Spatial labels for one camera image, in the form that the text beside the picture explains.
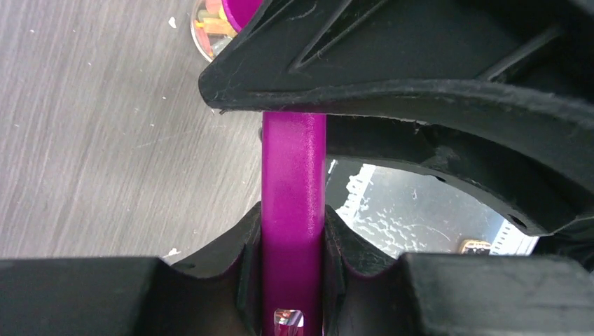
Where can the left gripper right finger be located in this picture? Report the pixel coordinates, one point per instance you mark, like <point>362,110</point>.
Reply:
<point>367,292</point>

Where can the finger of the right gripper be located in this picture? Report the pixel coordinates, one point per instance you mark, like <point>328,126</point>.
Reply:
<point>517,73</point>
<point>536,199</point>

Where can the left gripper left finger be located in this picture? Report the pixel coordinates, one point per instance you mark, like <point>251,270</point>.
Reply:
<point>214,291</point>

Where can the clear round plastic jar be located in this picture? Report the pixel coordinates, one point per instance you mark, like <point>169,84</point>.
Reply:
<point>210,28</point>

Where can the magenta plastic scoop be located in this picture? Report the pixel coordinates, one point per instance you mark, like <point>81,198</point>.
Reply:
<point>292,221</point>

